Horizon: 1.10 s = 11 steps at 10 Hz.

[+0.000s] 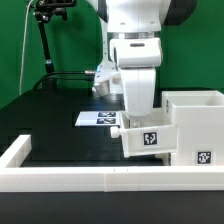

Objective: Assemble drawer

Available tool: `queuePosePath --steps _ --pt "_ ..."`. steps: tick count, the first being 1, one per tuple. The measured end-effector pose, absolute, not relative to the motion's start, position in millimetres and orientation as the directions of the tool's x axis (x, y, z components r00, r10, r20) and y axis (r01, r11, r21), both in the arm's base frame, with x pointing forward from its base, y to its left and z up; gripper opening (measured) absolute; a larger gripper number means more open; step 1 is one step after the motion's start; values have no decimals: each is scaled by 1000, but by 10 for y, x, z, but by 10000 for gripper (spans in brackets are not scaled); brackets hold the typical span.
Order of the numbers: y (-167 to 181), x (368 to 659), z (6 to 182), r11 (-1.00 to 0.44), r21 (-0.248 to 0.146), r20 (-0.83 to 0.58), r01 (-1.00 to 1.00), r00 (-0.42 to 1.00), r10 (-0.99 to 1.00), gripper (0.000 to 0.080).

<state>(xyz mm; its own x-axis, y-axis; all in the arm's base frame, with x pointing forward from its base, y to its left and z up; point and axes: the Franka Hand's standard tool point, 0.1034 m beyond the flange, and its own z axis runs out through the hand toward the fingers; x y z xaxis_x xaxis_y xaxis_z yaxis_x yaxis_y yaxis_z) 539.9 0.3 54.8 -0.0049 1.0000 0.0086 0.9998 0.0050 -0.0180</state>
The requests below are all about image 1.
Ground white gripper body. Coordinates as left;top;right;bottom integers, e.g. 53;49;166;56
120;68;156;118

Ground white drawer tray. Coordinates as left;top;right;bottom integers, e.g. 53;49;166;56
155;153;176;166
110;108;178;158

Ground white drawer cabinet box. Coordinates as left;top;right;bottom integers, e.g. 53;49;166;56
162;90;224;166

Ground white front drawer tray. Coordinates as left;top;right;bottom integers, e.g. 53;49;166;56
155;153;176;166

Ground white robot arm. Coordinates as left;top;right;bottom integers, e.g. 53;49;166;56
87;0;197;120

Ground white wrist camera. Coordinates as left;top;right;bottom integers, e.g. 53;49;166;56
110;38;162;68

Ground white marker base plate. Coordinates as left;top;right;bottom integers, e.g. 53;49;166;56
75;111;120;126

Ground black cables at base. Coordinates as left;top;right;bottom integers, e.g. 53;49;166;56
32;69;99;90

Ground black camera stand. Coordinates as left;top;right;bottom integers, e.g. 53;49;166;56
34;0;77;91

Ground white hanging cable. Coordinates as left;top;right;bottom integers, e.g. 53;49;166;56
18;0;36;97

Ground white U-shaped border frame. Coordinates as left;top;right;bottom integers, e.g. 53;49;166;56
0;135;224;192

